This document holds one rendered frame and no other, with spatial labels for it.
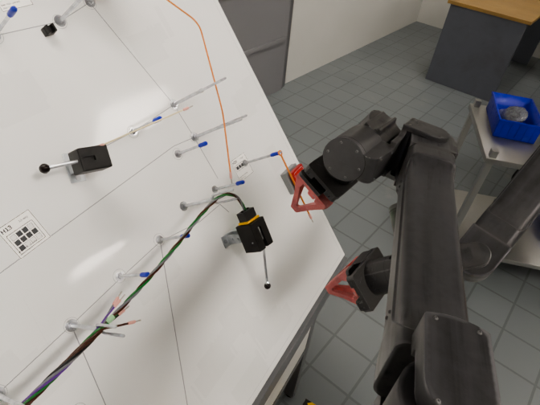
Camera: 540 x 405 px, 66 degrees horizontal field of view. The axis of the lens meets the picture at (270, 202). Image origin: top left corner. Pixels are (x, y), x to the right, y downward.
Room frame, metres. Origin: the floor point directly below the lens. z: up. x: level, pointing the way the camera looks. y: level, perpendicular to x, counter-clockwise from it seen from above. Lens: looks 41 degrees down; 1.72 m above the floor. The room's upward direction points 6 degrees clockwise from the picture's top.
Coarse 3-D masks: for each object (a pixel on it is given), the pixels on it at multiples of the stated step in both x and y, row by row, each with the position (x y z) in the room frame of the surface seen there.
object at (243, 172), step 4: (240, 156) 0.75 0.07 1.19; (244, 156) 0.75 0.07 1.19; (232, 160) 0.72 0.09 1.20; (236, 160) 0.73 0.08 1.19; (240, 160) 0.74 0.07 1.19; (232, 164) 0.72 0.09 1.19; (236, 164) 0.72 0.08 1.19; (240, 164) 0.73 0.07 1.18; (248, 164) 0.75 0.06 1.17; (236, 168) 0.72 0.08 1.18; (240, 168) 0.72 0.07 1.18; (244, 168) 0.73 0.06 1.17; (248, 168) 0.74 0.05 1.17; (236, 172) 0.71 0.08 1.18; (240, 172) 0.72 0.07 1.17; (244, 172) 0.73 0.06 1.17; (248, 172) 0.73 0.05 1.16; (252, 172) 0.74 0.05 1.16; (240, 176) 0.71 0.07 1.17; (244, 176) 0.72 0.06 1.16; (240, 180) 0.70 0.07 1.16
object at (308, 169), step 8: (320, 160) 0.52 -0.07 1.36; (312, 168) 0.50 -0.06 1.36; (320, 168) 0.50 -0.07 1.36; (312, 176) 0.49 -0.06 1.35; (320, 176) 0.49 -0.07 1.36; (328, 176) 0.50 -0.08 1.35; (328, 184) 0.48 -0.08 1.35; (336, 184) 0.49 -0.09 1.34; (344, 184) 0.50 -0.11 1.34; (352, 184) 0.51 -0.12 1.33; (328, 192) 0.47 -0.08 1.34; (336, 192) 0.47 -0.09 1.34; (344, 192) 0.48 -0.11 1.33
